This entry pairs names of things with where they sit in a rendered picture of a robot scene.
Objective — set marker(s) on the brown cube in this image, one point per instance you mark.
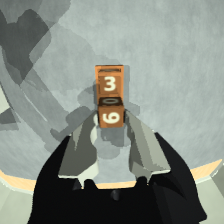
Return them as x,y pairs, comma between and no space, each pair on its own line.
111,112
109,81

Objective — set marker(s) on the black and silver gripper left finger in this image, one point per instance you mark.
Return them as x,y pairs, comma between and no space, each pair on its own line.
72,162

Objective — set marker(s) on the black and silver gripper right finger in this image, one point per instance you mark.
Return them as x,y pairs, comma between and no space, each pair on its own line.
152,156

